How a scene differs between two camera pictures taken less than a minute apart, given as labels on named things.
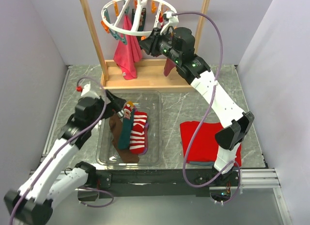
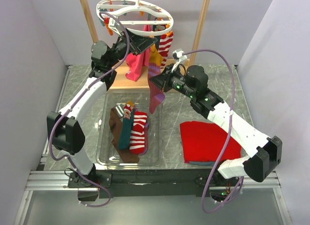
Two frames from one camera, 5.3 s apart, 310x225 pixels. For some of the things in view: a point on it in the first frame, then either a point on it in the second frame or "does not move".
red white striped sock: [137, 144] does not move
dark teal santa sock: [125, 136] does not move
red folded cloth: [205, 150] does not move
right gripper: [149, 45] → [162, 81]
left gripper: [116, 105] → [139, 43]
